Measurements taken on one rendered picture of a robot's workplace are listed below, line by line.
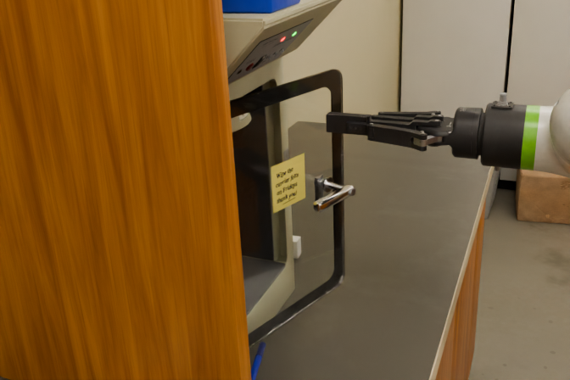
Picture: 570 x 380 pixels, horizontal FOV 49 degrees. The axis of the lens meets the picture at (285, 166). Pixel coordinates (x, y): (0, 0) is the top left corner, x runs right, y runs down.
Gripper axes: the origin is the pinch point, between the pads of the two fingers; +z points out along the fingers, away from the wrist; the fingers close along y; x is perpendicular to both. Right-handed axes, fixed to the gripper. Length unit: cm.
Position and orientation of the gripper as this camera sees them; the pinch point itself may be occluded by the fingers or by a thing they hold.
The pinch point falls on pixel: (348, 123)
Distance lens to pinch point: 100.7
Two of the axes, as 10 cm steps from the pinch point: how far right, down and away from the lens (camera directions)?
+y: -3.8, 3.5, -8.6
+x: 0.4, 9.3, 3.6
